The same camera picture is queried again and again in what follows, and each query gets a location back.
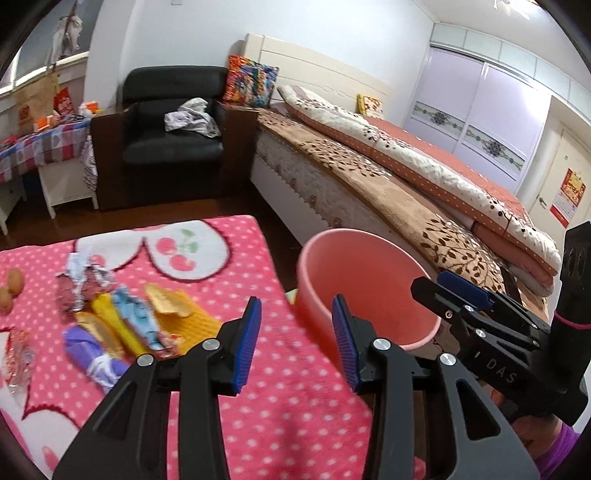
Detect purple wrapper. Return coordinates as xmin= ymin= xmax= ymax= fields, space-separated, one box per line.
xmin=63 ymin=326 xmax=128 ymax=393

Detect light blue candy wrapper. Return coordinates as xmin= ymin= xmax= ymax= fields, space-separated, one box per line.
xmin=111 ymin=286 xmax=179 ymax=359

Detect yellow foam net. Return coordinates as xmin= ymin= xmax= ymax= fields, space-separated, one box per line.
xmin=155 ymin=290 xmax=221 ymax=355

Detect yellow foam net tube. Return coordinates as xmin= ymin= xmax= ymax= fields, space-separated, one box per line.
xmin=91 ymin=293 xmax=148 ymax=357

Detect red white snack wrapper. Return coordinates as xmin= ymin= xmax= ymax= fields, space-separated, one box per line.
xmin=2 ymin=327 xmax=35 ymax=394

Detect yellow chip peel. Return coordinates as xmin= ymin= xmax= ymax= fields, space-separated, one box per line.
xmin=144 ymin=283 xmax=192 ymax=318

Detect silver pink foil wrapper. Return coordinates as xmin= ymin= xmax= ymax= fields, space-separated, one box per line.
xmin=56 ymin=252 xmax=115 ymax=313

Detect pink plastic trash bucket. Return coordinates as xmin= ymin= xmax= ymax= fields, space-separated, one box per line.
xmin=294 ymin=229 xmax=442 ymax=368

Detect person right hand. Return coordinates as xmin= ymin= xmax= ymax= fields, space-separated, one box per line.
xmin=512 ymin=415 xmax=563 ymax=460

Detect floral white orange duvet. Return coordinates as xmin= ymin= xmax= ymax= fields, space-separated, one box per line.
xmin=279 ymin=85 xmax=561 ymax=297

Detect pink polka dot blanket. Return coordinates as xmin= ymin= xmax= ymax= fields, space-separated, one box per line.
xmin=1 ymin=215 xmax=370 ymax=479

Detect bed with brown blanket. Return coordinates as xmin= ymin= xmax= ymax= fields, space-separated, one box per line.
xmin=243 ymin=32 xmax=562 ymax=319

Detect walnut left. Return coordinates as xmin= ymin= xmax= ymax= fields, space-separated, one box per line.
xmin=0 ymin=288 xmax=13 ymax=315

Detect white wardrobe sliding doors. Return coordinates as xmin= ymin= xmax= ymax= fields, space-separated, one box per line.
xmin=406 ymin=23 xmax=590 ymax=196

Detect yellow pillow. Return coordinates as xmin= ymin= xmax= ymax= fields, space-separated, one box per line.
xmin=356 ymin=94 xmax=385 ymax=119

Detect black leather armchair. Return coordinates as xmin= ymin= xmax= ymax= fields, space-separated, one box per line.
xmin=90 ymin=65 xmax=257 ymax=210

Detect checkered tablecloth side table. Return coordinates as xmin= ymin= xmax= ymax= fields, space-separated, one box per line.
xmin=1 ymin=117 xmax=98 ymax=234

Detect colourful patterned cushion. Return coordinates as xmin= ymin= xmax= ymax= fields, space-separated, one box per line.
xmin=222 ymin=55 xmax=280 ymax=108

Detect white crumpled cloth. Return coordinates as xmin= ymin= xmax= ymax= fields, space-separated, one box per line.
xmin=164 ymin=97 xmax=221 ymax=139

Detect red snack bag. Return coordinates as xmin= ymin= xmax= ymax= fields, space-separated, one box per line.
xmin=53 ymin=87 xmax=75 ymax=117

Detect brown paper shopping bag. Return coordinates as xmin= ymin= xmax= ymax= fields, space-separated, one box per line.
xmin=15 ymin=73 xmax=59 ymax=136

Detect coat rack with clothes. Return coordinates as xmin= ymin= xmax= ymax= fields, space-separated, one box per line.
xmin=46 ymin=1 xmax=83 ymax=67

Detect red wall calendar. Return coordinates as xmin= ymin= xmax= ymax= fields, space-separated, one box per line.
xmin=550 ymin=168 xmax=586 ymax=228

